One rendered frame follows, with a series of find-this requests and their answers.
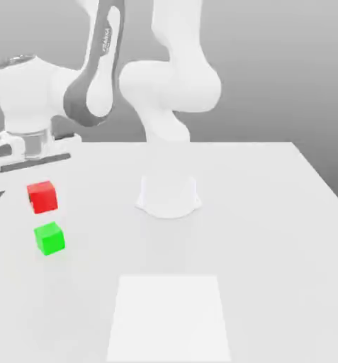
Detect small green cube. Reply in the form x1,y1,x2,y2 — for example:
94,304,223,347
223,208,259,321
33,221,66,257

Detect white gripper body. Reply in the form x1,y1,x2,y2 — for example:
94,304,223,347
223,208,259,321
0,152,73,194

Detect small red cube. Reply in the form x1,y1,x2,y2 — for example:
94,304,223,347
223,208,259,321
26,180,59,216

